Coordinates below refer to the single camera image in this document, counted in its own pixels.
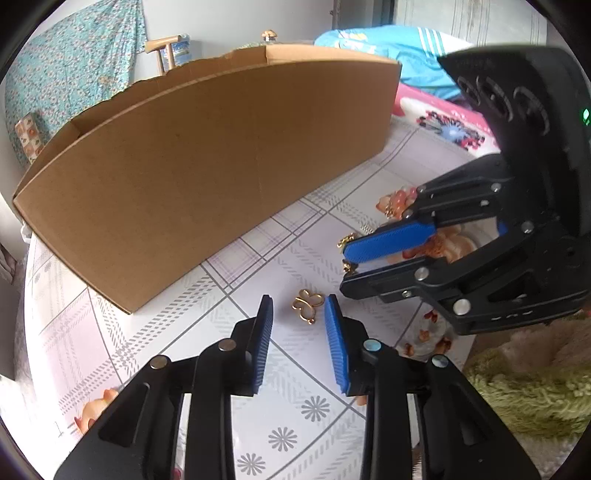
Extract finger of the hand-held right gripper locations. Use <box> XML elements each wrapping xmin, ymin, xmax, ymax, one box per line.
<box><xmin>344</xmin><ymin>154</ymin><xmax>514</xmax><ymax>265</ymax></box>
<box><xmin>339</xmin><ymin>216</ymin><xmax>591</xmax><ymax>336</ymax></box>

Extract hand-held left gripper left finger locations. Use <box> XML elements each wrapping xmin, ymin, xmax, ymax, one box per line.
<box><xmin>53</xmin><ymin>294</ymin><xmax>275</xmax><ymax>480</ymax></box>

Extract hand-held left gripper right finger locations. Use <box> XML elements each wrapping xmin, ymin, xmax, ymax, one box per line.
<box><xmin>324</xmin><ymin>294</ymin><xmax>542</xmax><ymax>480</ymax></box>

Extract gold chain charm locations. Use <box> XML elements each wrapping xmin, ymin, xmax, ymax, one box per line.
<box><xmin>336</xmin><ymin>232</ymin><xmax>360</xmax><ymax>274</ymax></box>

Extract gold butterfly charm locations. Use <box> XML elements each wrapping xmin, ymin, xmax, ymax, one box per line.
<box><xmin>292</xmin><ymin>289</ymin><xmax>324</xmax><ymax>326</ymax></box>

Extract brown cardboard box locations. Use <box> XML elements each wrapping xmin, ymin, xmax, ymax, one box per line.
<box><xmin>13</xmin><ymin>44</ymin><xmax>402</xmax><ymax>316</ymax></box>

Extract pink floral bedsheet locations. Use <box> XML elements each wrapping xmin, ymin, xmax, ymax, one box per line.
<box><xmin>390</xmin><ymin>83</ymin><xmax>503</xmax><ymax>158</ymax></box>

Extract floral plaid tablecloth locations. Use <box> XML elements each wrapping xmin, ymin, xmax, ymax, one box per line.
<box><xmin>0</xmin><ymin>115</ymin><xmax>505</xmax><ymax>480</ymax></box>

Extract white wood-grain wardrobe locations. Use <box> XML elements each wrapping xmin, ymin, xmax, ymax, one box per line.
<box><xmin>396</xmin><ymin>0</ymin><xmax>557</xmax><ymax>48</ymax></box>

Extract light blue garment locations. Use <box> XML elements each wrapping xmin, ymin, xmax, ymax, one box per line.
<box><xmin>314</xmin><ymin>25</ymin><xmax>477</xmax><ymax>100</ymax></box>

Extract blue water bottle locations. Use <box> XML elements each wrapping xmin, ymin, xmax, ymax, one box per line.
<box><xmin>172</xmin><ymin>34</ymin><xmax>193</xmax><ymax>66</ymax></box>

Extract wooden chair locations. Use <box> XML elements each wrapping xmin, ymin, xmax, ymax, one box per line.
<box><xmin>144</xmin><ymin>34</ymin><xmax>182</xmax><ymax>75</ymax></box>

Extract checker patterned cloth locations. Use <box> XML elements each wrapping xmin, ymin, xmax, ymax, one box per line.
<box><xmin>15</xmin><ymin>114</ymin><xmax>48</xmax><ymax>165</ymax></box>

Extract teal floral hanging cloth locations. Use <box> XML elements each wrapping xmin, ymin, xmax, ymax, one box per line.
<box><xmin>6</xmin><ymin>0</ymin><xmax>147</xmax><ymax>155</ymax></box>

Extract pink bead bracelet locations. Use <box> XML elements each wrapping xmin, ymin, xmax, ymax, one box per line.
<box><xmin>378</xmin><ymin>186</ymin><xmax>420</xmax><ymax>219</ymax></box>

